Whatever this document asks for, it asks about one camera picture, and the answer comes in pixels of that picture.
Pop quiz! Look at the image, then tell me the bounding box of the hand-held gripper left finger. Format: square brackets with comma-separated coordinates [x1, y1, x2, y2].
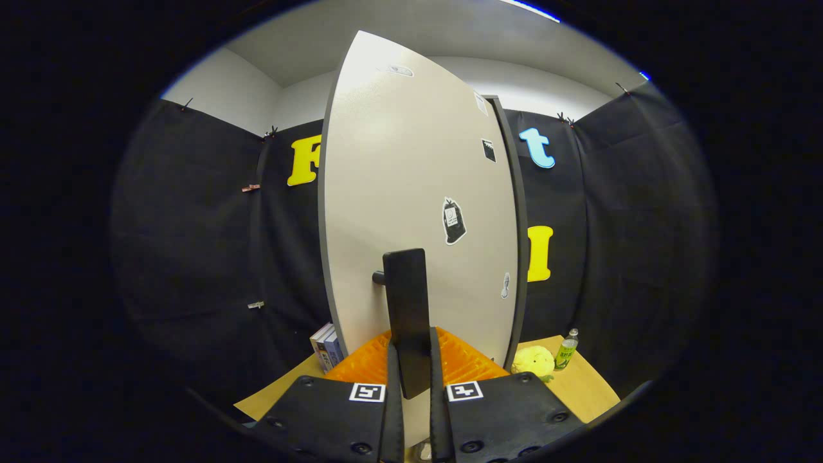
[251, 328, 406, 463]

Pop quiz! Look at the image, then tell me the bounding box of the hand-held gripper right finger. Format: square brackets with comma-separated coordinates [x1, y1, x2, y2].
[428, 327, 586, 463]

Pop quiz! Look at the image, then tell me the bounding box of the black door handle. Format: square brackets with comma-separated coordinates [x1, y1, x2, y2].
[372, 248, 433, 400]

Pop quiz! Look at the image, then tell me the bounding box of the dark framed shoe cabinet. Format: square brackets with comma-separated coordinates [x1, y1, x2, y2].
[485, 95, 530, 371]

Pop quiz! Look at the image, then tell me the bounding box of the beige shoe cabinet door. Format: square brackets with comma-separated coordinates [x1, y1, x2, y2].
[318, 30, 520, 448]

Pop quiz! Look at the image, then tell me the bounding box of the white book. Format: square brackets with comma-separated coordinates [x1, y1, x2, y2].
[309, 323, 335, 374]

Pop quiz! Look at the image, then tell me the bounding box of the yellow plush toy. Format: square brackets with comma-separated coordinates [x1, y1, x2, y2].
[511, 345, 556, 382]

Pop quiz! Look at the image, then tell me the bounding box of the green drink bottle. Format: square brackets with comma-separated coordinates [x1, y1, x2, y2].
[556, 329, 579, 371]

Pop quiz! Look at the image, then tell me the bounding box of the black backdrop cloth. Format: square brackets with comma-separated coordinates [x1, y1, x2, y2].
[109, 80, 718, 412]

